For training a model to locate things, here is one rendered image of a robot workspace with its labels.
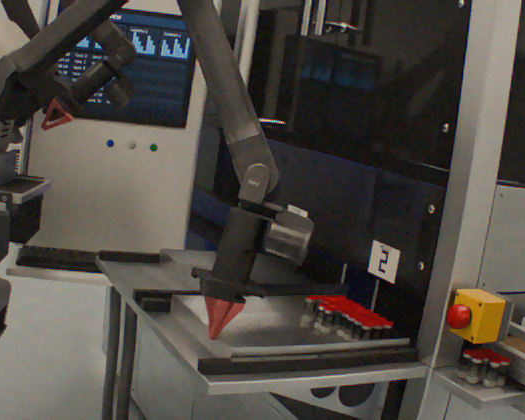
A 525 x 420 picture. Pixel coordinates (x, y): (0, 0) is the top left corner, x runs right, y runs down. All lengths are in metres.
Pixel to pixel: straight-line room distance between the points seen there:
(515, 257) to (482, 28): 0.41
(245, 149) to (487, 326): 0.47
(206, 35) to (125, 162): 0.84
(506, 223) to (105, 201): 1.11
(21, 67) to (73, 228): 0.81
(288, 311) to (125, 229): 0.70
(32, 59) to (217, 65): 0.33
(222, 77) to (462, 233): 0.45
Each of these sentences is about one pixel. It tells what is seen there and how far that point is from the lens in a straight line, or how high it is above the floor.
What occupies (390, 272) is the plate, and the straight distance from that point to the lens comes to 1.29.
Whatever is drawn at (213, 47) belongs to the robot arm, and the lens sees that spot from 1.12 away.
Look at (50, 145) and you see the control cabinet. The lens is 1.90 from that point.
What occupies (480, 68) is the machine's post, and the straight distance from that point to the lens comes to 1.16.
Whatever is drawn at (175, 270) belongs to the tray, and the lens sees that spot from 1.52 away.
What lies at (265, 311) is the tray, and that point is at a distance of 1.36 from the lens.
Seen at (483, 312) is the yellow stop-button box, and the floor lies 1.01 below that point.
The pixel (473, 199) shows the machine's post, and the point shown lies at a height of 1.17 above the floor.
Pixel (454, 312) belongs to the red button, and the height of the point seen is 1.00.
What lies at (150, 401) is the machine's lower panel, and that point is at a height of 0.18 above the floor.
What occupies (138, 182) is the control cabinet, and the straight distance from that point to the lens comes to 1.92.
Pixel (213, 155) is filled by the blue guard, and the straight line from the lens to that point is 2.04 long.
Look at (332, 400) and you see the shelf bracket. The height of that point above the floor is 0.78.
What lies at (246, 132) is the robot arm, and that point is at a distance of 1.06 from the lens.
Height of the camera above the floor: 1.28
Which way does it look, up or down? 9 degrees down
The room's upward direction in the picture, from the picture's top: 8 degrees clockwise
